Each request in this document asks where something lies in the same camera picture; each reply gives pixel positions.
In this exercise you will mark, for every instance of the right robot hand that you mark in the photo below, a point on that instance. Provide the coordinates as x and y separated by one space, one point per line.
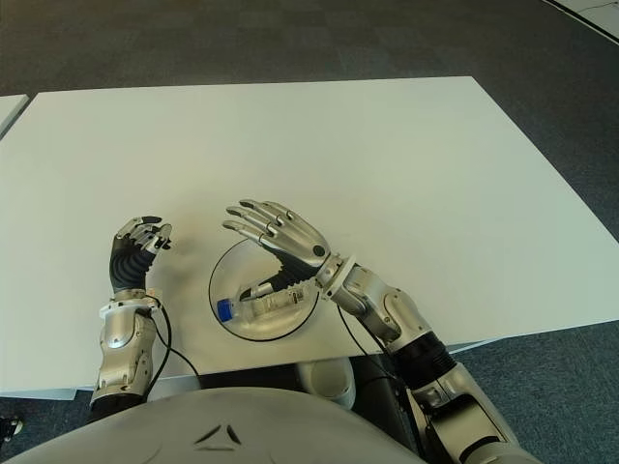
300 237

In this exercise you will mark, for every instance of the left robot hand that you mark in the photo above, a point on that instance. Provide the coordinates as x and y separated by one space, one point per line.
128 261

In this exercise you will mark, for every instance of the clear water bottle blue cap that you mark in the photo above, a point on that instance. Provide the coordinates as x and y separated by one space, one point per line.
227 310

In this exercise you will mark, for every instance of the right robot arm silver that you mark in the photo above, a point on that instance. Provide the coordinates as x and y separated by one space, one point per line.
387 309

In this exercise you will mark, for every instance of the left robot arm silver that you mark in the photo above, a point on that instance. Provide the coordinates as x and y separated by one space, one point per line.
118 333

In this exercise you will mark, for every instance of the white plate black rim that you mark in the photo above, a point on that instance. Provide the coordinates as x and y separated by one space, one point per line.
227 270

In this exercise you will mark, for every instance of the white rounded robot leg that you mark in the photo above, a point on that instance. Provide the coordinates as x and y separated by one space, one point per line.
329 382

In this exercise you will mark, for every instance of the grey robot torso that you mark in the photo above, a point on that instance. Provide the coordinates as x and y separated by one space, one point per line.
217 425

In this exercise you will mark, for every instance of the neighbouring white table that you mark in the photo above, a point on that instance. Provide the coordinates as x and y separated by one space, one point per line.
9 108

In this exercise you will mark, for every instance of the black wheeled stand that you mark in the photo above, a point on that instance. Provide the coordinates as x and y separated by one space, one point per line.
10 429

